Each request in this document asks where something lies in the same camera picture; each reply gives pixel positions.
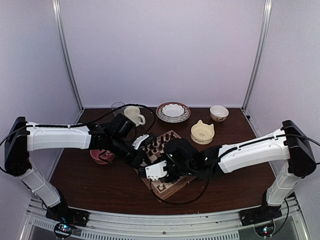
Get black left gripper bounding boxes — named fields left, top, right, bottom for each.
left=109, top=135, right=151, bottom=170

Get white chess rook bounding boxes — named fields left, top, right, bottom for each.
left=158, top=183, right=164, bottom=191

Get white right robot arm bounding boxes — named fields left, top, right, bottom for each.
left=160, top=120, right=320, bottom=221

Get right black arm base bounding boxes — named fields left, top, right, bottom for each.
left=239, top=205, right=282, bottom=226

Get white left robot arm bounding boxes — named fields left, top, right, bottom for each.
left=1, top=114, right=147, bottom=222

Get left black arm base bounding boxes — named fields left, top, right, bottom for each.
left=45, top=207, right=90, bottom=227

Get wooden chess board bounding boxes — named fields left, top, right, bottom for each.
left=132, top=130, right=198, bottom=202

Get pink cat-ear bowl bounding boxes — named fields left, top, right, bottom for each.
left=90, top=149, right=116, bottom=165

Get yellow cat-ear bowl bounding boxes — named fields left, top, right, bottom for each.
left=190, top=119, right=215, bottom=145

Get patterned brown rim plate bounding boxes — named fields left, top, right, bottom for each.
left=156, top=102, right=191, bottom=124

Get cream ribbed mug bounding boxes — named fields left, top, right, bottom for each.
left=124, top=105, right=146, bottom=127

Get white scalloped bowl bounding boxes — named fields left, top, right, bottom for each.
left=161, top=103, right=185, bottom=118

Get white floral small bowl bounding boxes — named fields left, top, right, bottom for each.
left=209, top=105, right=229, bottom=122

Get clear drinking glass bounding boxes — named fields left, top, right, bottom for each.
left=111, top=101, right=125, bottom=111

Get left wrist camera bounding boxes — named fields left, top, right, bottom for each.
left=132, top=133, right=157, bottom=150

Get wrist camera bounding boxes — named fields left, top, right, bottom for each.
left=137, top=160, right=168, bottom=181
left=132, top=133, right=157, bottom=150

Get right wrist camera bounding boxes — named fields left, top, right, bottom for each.
left=137, top=160, right=168, bottom=181

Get right black cable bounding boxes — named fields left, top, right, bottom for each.
left=148, top=174, right=211, bottom=205

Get black cable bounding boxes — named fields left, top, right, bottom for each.
left=148, top=174, right=211, bottom=205
left=82, top=103, right=158, bottom=141

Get left black cable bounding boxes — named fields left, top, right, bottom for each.
left=82, top=103, right=158, bottom=141

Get front aluminium rail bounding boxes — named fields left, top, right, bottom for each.
left=19, top=197, right=313, bottom=240

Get left aluminium frame post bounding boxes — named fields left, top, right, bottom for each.
left=52, top=0, right=84, bottom=112

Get aluminium frame post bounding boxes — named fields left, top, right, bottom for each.
left=241, top=0, right=273, bottom=112
left=52, top=0, right=84, bottom=112

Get right aluminium frame post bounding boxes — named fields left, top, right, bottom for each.
left=241, top=0, right=273, bottom=112

